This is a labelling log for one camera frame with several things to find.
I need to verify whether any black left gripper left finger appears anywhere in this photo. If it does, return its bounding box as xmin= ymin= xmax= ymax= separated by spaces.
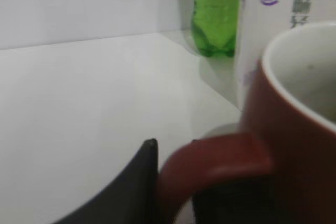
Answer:
xmin=56 ymin=138 xmax=158 ymax=223

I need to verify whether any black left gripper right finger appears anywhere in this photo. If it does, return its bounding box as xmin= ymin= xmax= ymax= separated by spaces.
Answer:
xmin=191 ymin=139 xmax=263 ymax=224

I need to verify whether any dark red ceramic mug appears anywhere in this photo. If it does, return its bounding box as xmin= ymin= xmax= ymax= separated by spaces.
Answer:
xmin=157 ymin=21 xmax=335 ymax=223

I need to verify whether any white yogurt bottle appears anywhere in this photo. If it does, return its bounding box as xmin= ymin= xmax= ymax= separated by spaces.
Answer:
xmin=235 ymin=0 xmax=335 ymax=110

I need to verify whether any green soda bottle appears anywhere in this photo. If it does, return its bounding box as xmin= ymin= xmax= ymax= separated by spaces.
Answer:
xmin=191 ymin=0 xmax=239 ymax=57

